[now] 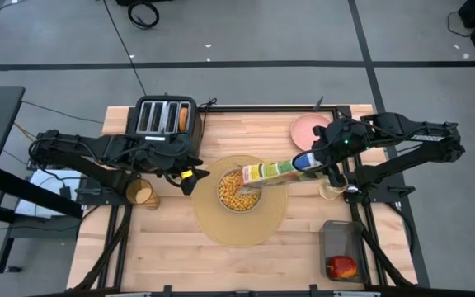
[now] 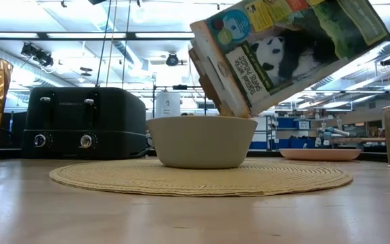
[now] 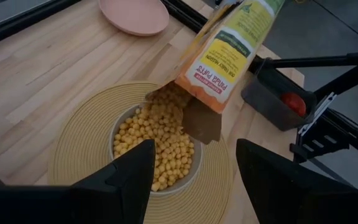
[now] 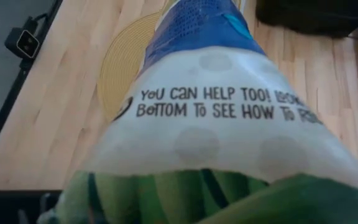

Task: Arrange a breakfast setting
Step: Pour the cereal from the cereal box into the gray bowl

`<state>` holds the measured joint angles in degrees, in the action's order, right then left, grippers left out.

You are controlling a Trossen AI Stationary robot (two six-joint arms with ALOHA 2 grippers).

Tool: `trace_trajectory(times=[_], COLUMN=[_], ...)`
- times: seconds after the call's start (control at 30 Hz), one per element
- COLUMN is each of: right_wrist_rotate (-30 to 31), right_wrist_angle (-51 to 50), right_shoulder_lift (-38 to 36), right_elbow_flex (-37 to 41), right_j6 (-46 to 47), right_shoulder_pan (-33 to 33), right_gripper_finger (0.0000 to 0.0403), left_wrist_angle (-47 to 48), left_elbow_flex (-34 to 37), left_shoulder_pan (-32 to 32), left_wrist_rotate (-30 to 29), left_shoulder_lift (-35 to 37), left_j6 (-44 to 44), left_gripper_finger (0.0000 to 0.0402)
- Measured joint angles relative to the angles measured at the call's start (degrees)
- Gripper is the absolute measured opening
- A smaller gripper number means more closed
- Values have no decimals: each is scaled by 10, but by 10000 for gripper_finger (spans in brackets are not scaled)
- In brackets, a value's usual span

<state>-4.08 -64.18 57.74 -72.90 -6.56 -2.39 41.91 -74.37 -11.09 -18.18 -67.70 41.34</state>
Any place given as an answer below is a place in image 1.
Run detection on clear grey plastic bin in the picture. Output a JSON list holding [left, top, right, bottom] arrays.
[[318, 219, 369, 285]]

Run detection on black four-slot toaster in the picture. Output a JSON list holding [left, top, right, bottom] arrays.
[[126, 95, 204, 166]]

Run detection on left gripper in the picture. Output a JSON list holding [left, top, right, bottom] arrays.
[[138, 134, 211, 196]]

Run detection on bagel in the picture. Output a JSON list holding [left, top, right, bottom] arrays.
[[178, 106, 190, 133]]

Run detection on pink plate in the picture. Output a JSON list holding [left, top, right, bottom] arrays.
[[289, 113, 333, 152]]

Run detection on yellow cereal puffs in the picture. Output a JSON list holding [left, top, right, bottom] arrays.
[[219, 170, 262, 211]]

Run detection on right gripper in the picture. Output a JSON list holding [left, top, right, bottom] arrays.
[[312, 121, 350, 189]]

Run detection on gold wire utensil holder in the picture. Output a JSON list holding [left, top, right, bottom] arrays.
[[317, 181, 348, 202]]

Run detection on long black floor cable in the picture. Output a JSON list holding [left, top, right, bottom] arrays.
[[102, 0, 148, 97]]

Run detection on amber faceted tumbler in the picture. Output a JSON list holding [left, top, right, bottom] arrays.
[[125, 177, 161, 211]]

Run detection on coiled black floor cable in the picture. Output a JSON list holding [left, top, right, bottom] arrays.
[[127, 0, 161, 31]]

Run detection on red apple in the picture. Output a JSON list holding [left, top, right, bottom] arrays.
[[326, 255, 359, 281]]

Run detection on round woven tan placemat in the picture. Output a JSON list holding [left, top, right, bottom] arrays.
[[190, 154, 289, 249]]

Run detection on white box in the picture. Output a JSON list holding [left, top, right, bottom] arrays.
[[14, 168, 84, 219]]

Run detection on panda cereal box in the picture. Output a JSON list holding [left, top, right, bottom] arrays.
[[239, 151, 325, 195]]

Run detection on black toaster power cable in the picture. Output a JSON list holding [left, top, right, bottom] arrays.
[[198, 97, 219, 125]]

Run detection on cream bowl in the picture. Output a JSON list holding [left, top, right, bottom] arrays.
[[217, 167, 264, 215]]

